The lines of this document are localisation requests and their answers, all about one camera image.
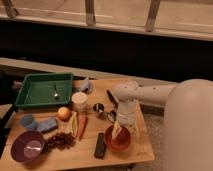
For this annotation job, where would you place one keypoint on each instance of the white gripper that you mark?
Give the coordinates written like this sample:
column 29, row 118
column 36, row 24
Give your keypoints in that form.
column 125, row 117

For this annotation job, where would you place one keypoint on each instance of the orange bowl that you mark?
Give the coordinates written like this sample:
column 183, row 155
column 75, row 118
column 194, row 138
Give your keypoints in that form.
column 120, row 143

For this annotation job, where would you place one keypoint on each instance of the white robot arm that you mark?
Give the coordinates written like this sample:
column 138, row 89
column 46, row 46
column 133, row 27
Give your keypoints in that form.
column 188, row 120

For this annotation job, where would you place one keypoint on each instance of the metal measuring cup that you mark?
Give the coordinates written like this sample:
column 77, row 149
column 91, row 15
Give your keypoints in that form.
column 111, row 116

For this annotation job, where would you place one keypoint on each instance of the black remote control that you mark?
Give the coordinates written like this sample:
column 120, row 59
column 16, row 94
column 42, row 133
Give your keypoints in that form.
column 100, row 147

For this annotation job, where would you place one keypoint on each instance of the small metal cup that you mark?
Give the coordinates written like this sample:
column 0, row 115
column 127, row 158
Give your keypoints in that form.
column 98, row 108

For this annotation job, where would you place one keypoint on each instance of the orange carrot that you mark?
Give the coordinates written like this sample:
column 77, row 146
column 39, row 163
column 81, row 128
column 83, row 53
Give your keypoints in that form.
column 82, row 125

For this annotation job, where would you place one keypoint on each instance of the yellow banana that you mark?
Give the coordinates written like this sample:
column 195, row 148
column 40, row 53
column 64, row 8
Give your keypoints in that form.
column 72, row 125

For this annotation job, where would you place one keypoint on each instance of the white lidded jar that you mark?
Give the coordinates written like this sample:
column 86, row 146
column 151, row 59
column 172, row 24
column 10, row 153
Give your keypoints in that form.
column 79, row 100

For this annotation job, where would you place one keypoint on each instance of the grey blue cloth toy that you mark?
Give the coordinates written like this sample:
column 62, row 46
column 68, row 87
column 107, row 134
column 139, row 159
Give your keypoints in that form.
column 86, row 86

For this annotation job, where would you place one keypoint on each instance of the orange apple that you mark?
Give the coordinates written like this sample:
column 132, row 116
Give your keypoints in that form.
column 63, row 113

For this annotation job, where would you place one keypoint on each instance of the bunch of dark grapes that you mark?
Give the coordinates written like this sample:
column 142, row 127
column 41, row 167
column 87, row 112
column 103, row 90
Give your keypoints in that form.
column 60, row 140

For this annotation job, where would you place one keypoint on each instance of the blue sponge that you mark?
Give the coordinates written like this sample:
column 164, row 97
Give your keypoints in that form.
column 47, row 125

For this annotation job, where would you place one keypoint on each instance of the metal spoon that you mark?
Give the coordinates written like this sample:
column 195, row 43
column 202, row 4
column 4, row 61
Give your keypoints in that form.
column 56, row 95

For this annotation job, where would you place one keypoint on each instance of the green plastic tray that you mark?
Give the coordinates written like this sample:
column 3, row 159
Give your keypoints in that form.
column 37, row 90

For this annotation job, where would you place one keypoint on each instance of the purple bowl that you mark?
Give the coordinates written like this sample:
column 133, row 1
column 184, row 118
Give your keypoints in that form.
column 27, row 146

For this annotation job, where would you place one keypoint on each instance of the black handled tool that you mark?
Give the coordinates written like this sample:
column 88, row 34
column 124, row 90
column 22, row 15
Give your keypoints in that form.
column 111, row 98

